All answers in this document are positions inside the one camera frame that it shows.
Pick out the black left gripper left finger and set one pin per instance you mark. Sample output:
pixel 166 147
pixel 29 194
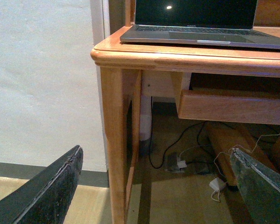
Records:
pixel 45 199

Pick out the wooden desk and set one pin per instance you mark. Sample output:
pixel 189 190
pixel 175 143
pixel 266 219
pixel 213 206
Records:
pixel 122 67

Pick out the white pipe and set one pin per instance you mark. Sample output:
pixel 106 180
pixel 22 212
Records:
pixel 145 117

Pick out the wooden pull-out keyboard tray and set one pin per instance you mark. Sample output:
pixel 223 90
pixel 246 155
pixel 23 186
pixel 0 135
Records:
pixel 240 99

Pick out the white power adapter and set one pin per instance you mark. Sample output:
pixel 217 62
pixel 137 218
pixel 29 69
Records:
pixel 217 185

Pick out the grey laptop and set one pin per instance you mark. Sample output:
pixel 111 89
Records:
pixel 198 22

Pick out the small wooden wheeled stand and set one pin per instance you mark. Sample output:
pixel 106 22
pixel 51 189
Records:
pixel 224 139

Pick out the grey power strip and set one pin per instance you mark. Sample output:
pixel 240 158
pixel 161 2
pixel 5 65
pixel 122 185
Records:
pixel 174 163

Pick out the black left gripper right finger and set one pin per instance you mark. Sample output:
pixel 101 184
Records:
pixel 259 187

